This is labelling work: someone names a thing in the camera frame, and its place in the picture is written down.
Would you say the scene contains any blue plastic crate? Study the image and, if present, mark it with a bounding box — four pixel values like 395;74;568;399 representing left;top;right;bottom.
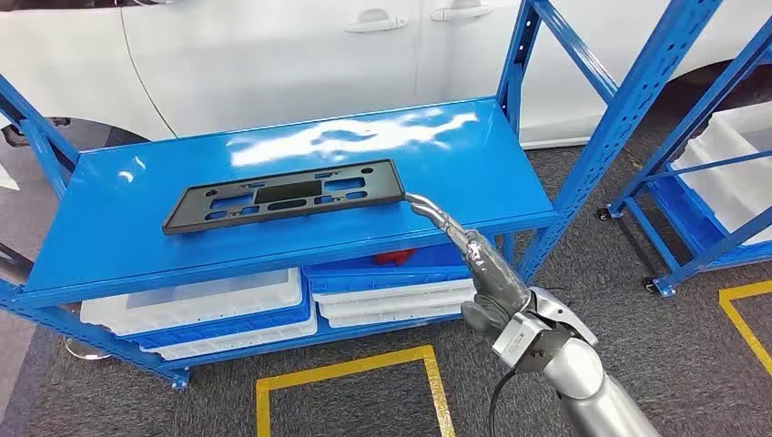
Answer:
303;244;478;296
648;175;772;269
127;286;313;352

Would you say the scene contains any blue metal shelf rack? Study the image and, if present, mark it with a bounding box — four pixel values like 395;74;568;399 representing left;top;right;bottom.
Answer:
596;30;772;300
0;0;725;392

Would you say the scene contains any silver round floor base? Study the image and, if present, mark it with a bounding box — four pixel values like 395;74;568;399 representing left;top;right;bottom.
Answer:
63;337;113;361

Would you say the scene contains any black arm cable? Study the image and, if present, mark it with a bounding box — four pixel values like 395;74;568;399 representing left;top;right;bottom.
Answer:
488;368;520;437

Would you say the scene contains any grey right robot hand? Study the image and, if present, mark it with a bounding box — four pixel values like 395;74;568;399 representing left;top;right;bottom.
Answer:
405;192;533;342

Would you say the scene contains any translucent white plastic crate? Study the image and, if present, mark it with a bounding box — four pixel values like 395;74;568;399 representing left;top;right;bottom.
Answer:
79;268;304;338

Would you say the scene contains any black plastic panel part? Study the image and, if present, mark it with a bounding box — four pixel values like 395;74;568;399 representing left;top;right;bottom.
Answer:
161;158;407;237

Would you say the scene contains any white car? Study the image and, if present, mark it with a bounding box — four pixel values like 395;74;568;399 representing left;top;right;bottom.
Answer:
0;0;772;151

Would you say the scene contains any red plastic part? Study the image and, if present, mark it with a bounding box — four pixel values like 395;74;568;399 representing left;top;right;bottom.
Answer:
371;248;417;267

